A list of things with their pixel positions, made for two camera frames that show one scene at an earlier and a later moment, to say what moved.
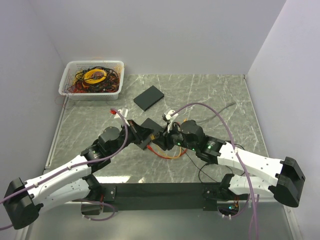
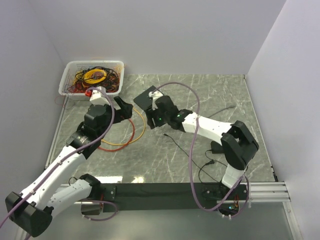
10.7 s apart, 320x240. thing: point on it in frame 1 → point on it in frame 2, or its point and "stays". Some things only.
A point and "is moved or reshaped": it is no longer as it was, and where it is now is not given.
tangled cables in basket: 95,79 stays
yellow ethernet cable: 152,137 is moved or reshaped
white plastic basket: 71,67 stays
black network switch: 148,98 stays
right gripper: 161,139 → 151,114
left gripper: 139,132 → 125,111
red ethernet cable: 150,148 is moved or reshaped
